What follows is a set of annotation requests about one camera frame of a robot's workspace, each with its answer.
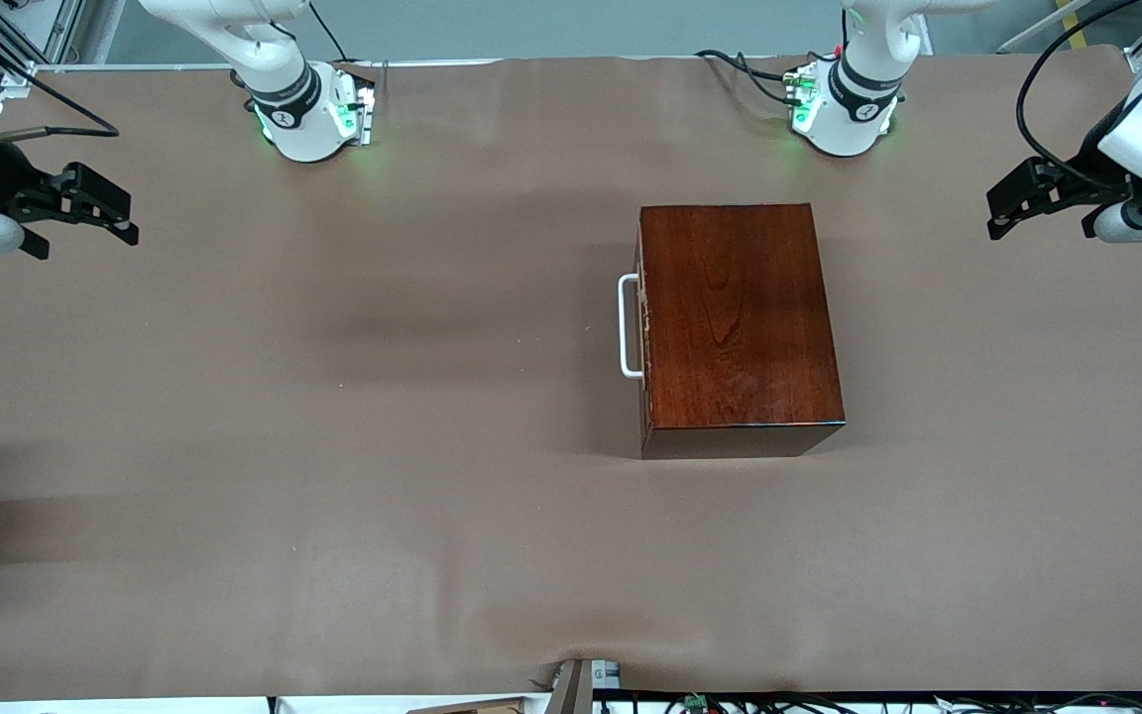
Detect light wood drawer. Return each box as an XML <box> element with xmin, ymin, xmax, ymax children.
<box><xmin>635</xmin><ymin>206</ymin><xmax>651</xmax><ymax>459</ymax></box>

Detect grey bar with yellow tape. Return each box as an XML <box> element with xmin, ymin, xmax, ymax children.
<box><xmin>995</xmin><ymin>0</ymin><xmax>1095</xmax><ymax>56</ymax></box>

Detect dark red-brown wooden cabinet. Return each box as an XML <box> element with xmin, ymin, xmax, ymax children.
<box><xmin>636</xmin><ymin>203</ymin><xmax>848</xmax><ymax>460</ymax></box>

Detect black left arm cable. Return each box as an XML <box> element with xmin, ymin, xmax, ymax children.
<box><xmin>1015</xmin><ymin>0</ymin><xmax>1142</xmax><ymax>191</ymax></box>

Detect white metal drawer handle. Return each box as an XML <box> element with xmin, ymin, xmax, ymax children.
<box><xmin>618</xmin><ymin>273</ymin><xmax>646</xmax><ymax>381</ymax></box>

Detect black right base cable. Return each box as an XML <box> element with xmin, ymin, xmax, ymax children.
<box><xmin>309</xmin><ymin>0</ymin><xmax>351</xmax><ymax>64</ymax></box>

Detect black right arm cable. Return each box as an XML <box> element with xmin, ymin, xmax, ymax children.
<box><xmin>0</xmin><ymin>0</ymin><xmax>122</xmax><ymax>146</ymax></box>

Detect black left base cables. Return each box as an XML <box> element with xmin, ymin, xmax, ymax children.
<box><xmin>694</xmin><ymin>48</ymin><xmax>816</xmax><ymax>108</ymax></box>

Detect brown table cover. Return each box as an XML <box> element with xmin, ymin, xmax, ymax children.
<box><xmin>0</xmin><ymin>45</ymin><xmax>1142</xmax><ymax>701</ymax></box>

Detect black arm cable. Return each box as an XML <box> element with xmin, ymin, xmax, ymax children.
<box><xmin>0</xmin><ymin>0</ymin><xmax>122</xmax><ymax>146</ymax></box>
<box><xmin>1015</xmin><ymin>0</ymin><xmax>1142</xmax><ymax>191</ymax></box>

